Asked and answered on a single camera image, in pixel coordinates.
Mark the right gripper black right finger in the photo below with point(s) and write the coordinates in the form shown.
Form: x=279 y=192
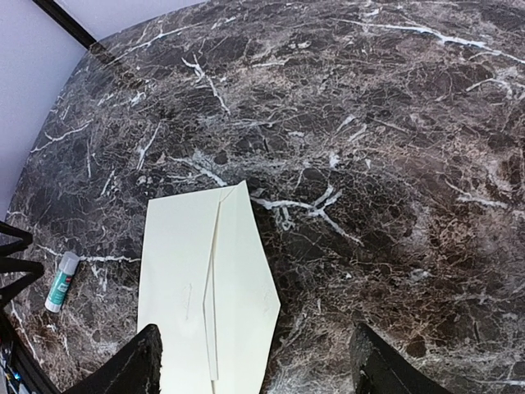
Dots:
x=377 y=367

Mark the cream paper envelope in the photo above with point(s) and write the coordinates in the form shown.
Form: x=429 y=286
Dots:
x=206 y=283

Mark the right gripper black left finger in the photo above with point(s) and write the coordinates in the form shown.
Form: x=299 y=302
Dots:
x=135 y=368

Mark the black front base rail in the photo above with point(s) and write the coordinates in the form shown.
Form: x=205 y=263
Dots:
x=20 y=371

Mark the green white glue stick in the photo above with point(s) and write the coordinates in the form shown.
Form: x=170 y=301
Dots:
x=61 y=282

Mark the black enclosure frame post left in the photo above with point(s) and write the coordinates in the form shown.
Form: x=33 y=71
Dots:
x=67 y=22

